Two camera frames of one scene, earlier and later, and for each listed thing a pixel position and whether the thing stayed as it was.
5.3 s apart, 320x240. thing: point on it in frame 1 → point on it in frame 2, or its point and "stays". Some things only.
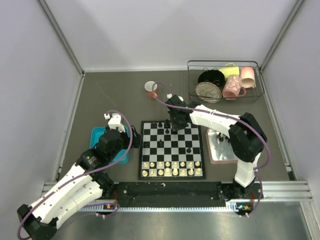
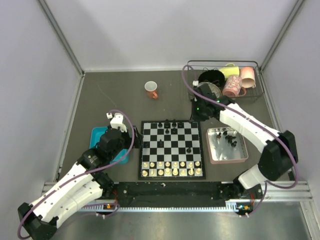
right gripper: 174,126 → 193,116
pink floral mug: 232,86 stays
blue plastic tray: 95,133 stays
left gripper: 137,137 stays
